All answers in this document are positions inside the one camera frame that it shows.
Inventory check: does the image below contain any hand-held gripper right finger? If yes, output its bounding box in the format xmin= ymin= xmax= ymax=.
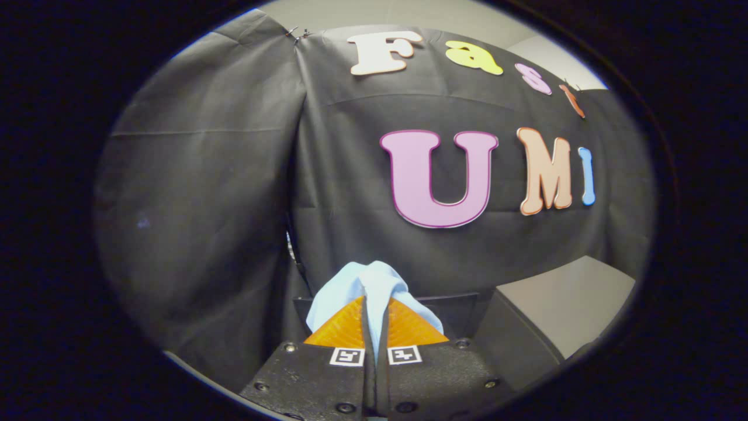
xmin=377 ymin=297 xmax=515 ymax=418

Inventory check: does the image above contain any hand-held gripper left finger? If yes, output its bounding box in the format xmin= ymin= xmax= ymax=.
xmin=240 ymin=295 xmax=375 ymax=419

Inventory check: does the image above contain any light blue shirt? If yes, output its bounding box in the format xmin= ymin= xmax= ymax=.
xmin=306 ymin=261 xmax=445 ymax=358

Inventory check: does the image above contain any white cabinet with dark top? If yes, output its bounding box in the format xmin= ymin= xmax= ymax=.
xmin=472 ymin=256 xmax=636 ymax=391

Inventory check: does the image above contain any black backdrop cloth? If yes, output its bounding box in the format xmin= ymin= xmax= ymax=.
xmin=93 ymin=11 xmax=655 ymax=392

